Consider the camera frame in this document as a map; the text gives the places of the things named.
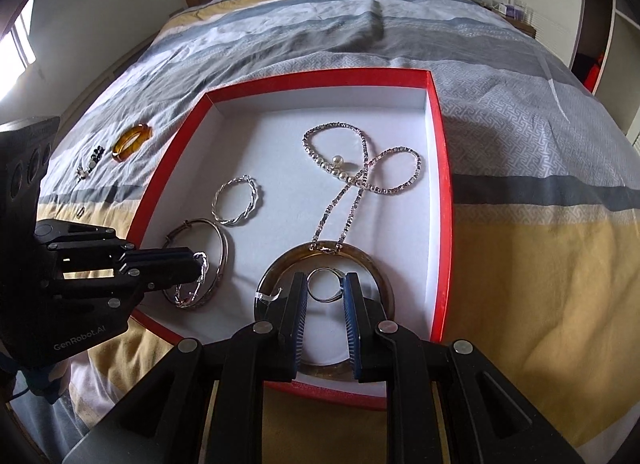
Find small twisted silver ring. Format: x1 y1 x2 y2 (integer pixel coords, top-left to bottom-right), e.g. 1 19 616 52
174 250 211 306

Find thin gold bangle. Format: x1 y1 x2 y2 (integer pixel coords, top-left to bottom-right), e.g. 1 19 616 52
163 218 229 310

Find silver charm pendant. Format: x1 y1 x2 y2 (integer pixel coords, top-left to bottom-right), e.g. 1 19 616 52
76 165 90 180

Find amber resin bangle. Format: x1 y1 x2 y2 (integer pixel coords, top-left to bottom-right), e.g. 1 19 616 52
111 124 152 163

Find twisted silver bracelet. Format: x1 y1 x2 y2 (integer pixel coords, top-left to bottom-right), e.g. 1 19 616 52
209 174 264 227

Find wide gold bangle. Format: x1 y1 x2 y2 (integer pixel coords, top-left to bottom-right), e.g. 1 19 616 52
254 241 395 380

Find silver chain necklace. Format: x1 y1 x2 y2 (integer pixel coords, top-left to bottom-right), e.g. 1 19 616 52
301 122 424 254

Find red white shallow box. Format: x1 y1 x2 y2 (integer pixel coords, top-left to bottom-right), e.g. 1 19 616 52
124 66 455 410

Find striped duvet bed cover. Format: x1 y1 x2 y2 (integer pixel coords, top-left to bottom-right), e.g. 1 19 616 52
38 0 639 463

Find bright window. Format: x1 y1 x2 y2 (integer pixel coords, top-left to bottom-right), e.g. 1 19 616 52
0 0 36 99

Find red object in wardrobe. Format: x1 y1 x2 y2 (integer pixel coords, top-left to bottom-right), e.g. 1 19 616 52
584 54 604 92

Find wooden nightstand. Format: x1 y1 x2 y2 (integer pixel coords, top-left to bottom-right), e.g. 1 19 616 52
499 13 537 39

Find items on nightstand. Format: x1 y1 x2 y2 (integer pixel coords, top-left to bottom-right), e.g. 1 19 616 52
480 0 533 24

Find white wardrobe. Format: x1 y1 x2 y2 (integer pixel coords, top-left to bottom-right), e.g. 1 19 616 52
513 0 639 148

